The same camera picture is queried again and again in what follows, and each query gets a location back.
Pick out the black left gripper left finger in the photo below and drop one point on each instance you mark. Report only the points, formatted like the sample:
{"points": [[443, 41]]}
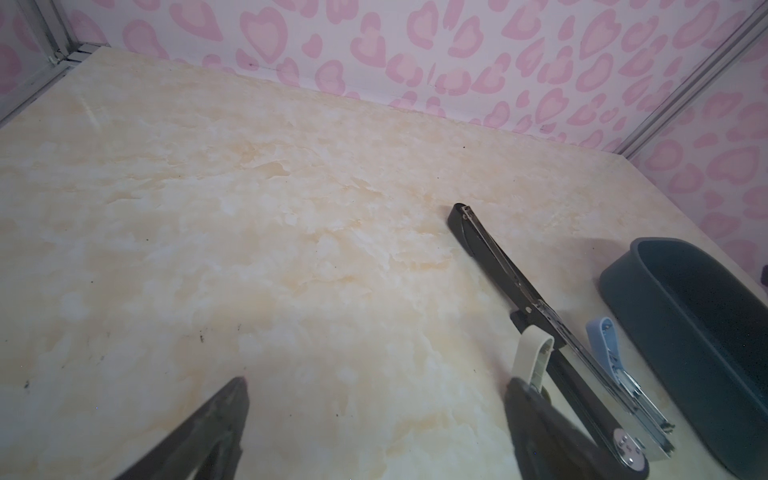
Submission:
{"points": [[207, 445]]}

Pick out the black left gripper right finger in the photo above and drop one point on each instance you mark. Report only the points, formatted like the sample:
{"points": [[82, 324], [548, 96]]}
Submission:
{"points": [[548, 446]]}

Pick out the black long stapler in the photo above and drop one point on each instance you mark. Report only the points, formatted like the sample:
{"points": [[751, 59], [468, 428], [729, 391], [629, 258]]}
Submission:
{"points": [[573, 411]]}

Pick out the light blue mini stapler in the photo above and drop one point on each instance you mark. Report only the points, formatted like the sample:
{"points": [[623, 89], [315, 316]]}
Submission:
{"points": [[605, 347]]}

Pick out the teal plastic tray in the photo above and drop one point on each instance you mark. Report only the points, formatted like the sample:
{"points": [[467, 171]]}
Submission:
{"points": [[704, 335]]}

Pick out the aluminium corner frame post left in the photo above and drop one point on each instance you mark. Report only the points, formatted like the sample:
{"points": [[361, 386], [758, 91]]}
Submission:
{"points": [[40, 44]]}

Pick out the aluminium corner frame post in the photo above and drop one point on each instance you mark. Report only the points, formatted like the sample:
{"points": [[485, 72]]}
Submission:
{"points": [[743, 39], [40, 44]]}

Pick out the aluminium corner frame post right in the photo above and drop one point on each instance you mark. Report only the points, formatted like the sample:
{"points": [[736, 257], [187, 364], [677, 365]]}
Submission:
{"points": [[743, 39]]}

